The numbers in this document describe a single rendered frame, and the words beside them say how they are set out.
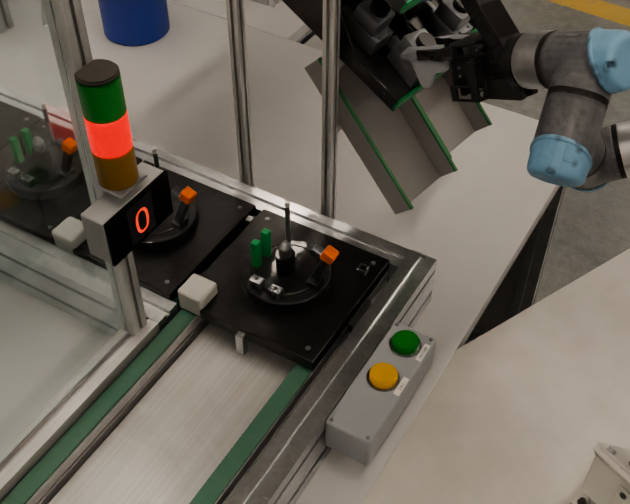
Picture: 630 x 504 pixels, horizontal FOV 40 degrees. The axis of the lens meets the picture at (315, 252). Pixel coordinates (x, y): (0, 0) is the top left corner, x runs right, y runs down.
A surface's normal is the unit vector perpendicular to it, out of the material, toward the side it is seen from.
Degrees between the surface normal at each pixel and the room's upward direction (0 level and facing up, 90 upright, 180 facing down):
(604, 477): 90
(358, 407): 0
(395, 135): 45
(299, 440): 0
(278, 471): 0
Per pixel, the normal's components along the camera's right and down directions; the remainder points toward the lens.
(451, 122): 0.54, -0.18
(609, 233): 0.00, -0.71
